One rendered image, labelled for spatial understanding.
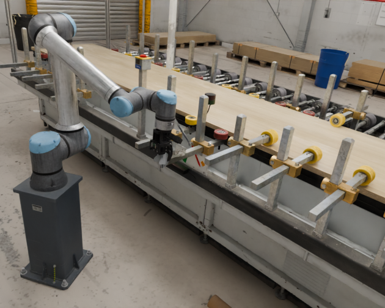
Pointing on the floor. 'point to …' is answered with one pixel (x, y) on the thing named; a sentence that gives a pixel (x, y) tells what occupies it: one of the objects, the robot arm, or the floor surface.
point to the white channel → (171, 33)
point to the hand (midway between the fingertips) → (164, 165)
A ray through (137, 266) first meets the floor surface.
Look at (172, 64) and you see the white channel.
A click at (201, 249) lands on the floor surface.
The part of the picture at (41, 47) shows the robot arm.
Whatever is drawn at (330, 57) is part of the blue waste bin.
